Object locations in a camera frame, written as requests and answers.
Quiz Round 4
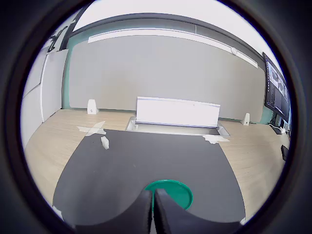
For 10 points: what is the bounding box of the round green lid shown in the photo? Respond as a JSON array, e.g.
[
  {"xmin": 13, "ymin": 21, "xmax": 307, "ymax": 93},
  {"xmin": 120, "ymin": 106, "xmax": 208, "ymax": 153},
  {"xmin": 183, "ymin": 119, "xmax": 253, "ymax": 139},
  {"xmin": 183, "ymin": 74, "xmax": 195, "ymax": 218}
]
[{"xmin": 144, "ymin": 179, "xmax": 194, "ymax": 215}]

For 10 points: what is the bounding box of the dark grey mat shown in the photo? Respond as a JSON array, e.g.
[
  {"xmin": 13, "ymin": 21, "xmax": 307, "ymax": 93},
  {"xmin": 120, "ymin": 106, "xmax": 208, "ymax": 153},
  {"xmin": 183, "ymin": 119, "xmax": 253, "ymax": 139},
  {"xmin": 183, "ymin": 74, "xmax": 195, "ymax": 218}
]
[{"xmin": 52, "ymin": 129, "xmax": 246, "ymax": 224}]

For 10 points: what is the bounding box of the white tape piece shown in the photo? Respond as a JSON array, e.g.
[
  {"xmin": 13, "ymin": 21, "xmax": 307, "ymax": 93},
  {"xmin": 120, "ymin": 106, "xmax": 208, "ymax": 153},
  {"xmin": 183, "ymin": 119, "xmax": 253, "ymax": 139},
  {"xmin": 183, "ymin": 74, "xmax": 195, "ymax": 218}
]
[{"xmin": 202, "ymin": 134, "xmax": 231, "ymax": 145}]

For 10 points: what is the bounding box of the grey partition panel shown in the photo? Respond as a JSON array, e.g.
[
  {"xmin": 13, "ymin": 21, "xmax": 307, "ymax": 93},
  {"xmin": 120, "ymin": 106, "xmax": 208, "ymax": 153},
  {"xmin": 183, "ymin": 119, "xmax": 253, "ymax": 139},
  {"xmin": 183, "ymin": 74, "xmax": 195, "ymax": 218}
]
[{"xmin": 69, "ymin": 35, "xmax": 267, "ymax": 122}]

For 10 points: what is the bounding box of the white partition panel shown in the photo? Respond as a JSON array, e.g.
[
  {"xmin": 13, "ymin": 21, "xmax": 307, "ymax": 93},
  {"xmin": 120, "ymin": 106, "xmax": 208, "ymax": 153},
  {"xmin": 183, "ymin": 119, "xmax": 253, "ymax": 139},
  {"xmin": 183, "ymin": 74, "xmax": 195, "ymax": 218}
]
[{"xmin": 21, "ymin": 48, "xmax": 69, "ymax": 147}]

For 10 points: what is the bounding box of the black computer screen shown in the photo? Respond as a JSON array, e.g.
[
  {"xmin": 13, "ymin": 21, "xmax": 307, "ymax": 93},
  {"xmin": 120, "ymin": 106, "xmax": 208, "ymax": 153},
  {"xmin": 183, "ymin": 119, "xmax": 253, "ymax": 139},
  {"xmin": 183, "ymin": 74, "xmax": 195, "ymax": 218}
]
[{"xmin": 262, "ymin": 52, "xmax": 290, "ymax": 120}]

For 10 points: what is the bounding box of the silver cable duct with lid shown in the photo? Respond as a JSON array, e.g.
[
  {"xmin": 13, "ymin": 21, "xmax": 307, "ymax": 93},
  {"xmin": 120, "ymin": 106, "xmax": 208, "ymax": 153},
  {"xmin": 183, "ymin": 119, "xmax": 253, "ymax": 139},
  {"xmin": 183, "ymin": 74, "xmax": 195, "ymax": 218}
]
[{"xmin": 126, "ymin": 96, "xmax": 231, "ymax": 137}]

